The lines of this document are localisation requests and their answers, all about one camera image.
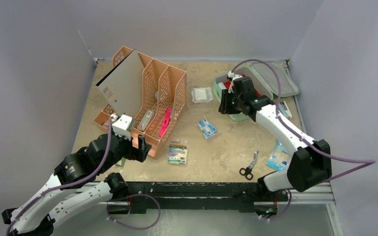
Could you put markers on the alcohol wipes bag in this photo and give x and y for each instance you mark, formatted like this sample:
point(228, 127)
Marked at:
point(208, 130)

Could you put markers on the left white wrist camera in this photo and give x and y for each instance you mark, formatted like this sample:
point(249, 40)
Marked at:
point(122, 125)

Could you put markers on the red first aid pouch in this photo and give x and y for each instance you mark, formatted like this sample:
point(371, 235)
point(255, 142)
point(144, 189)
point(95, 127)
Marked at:
point(227, 85)

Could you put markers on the small white plastic bottle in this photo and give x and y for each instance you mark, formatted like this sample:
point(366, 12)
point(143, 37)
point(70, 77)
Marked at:
point(221, 86)

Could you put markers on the black table front rail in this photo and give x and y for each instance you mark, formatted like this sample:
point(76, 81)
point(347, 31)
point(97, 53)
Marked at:
point(241, 196)

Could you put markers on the green orange dressing packet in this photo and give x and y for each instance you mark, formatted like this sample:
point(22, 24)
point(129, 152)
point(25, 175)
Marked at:
point(178, 152)

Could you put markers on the grey folder board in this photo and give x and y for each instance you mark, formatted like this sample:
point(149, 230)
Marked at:
point(122, 85)

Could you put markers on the white gauze pad packet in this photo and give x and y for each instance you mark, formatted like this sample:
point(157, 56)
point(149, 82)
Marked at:
point(202, 95)

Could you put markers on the mint green storage case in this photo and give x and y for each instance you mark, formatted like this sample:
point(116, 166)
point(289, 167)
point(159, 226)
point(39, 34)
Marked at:
point(264, 80)

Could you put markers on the blue wipes packet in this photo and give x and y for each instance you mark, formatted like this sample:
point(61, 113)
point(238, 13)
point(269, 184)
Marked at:
point(279, 159)

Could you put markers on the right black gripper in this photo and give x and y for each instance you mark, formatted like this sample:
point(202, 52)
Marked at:
point(226, 101)

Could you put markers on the pink marker pen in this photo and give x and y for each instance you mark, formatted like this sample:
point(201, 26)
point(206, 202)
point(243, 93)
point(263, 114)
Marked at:
point(166, 121)

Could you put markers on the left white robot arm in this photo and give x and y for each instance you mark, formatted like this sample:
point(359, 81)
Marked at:
point(50, 206)

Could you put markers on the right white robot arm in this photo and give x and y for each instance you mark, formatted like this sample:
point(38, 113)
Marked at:
point(309, 163)

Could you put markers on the pink plastic desk organizer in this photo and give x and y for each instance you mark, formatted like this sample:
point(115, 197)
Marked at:
point(163, 86)

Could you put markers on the black handled scissors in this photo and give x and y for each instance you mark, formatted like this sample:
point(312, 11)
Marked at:
point(247, 171)

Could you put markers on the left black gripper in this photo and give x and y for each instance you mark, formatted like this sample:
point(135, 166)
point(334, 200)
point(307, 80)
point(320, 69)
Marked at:
point(134, 153)

